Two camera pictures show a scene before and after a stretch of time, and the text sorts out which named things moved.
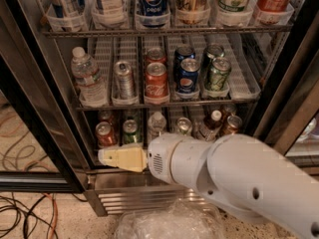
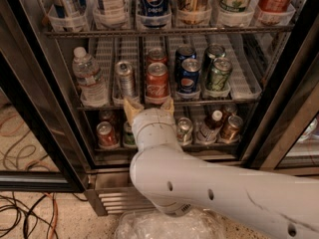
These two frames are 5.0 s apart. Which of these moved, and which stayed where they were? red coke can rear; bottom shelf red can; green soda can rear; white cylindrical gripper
Moved: white cylindrical gripper
Stayed: green soda can rear; bottom shelf red can; red coke can rear
